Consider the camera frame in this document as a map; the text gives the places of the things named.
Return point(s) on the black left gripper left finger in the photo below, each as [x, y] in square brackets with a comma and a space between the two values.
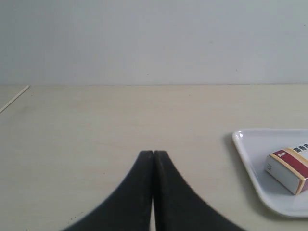
[129, 207]

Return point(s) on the white red medicine box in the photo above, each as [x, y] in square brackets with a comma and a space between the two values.
[289, 166]

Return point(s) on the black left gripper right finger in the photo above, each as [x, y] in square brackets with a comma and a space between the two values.
[177, 207]

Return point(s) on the white plastic tray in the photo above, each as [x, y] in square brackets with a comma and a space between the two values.
[253, 146]

